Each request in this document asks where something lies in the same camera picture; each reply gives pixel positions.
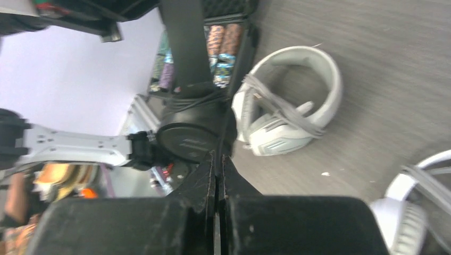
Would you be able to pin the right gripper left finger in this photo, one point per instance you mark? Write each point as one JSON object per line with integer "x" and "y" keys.
{"x": 180, "y": 223}

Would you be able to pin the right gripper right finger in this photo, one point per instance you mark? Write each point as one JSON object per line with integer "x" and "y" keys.
{"x": 252, "y": 223}

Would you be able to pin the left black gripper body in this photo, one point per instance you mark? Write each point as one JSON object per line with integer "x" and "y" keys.
{"x": 99, "y": 18}

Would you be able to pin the white grey angular headphones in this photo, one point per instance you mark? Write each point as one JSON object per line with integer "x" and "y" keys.
{"x": 269, "y": 124}

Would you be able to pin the black small headphones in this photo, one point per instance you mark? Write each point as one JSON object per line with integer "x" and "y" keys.
{"x": 198, "y": 119}

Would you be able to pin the white round gaming headphones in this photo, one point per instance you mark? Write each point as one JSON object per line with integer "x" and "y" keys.
{"x": 414, "y": 214}

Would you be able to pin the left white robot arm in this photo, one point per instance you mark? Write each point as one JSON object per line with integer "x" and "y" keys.
{"x": 73, "y": 77}

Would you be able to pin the black poker chip case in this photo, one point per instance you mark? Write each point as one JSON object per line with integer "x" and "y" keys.
{"x": 231, "y": 40}

